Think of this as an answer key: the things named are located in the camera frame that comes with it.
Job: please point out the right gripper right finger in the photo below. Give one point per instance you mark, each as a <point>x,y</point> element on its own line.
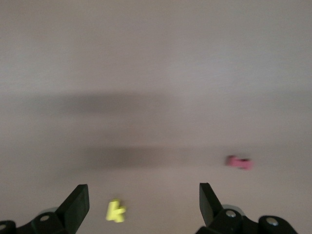
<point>214,214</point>

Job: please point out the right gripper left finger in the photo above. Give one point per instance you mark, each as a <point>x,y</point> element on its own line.
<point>70,212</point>

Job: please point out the yellow letter K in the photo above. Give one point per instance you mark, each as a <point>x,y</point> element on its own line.
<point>115,211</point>

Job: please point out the red letter I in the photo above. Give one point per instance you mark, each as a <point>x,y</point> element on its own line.
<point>240,162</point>

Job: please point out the brown paper table cover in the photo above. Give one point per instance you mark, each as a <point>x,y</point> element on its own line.
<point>156,61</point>

